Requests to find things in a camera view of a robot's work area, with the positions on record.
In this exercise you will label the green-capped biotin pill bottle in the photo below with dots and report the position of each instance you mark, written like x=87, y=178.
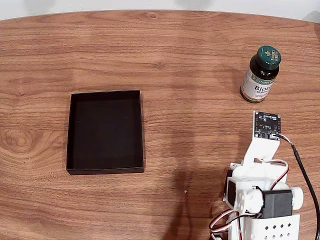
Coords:
x=268, y=56

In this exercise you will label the shallow black cardboard box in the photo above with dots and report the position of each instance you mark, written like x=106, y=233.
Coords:
x=105, y=132

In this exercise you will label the camera board on white mount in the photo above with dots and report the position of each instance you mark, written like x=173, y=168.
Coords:
x=267, y=125

